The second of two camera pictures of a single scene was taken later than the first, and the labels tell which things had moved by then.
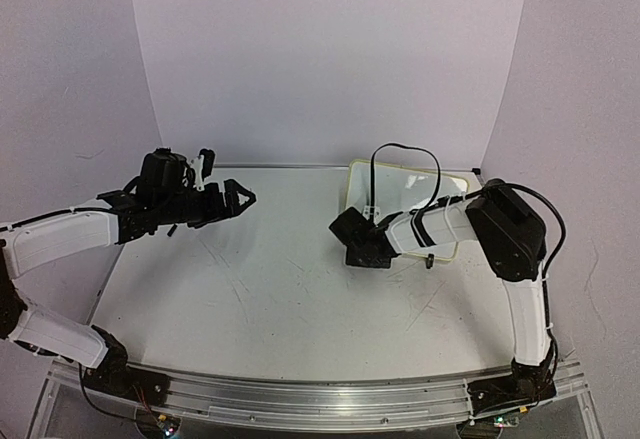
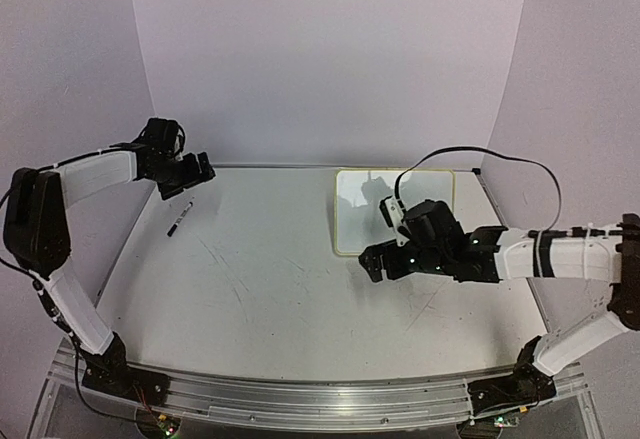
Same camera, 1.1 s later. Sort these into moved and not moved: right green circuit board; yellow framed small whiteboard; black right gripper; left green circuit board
Moved: black right gripper; yellow framed small whiteboard
Not moved: right green circuit board; left green circuit board
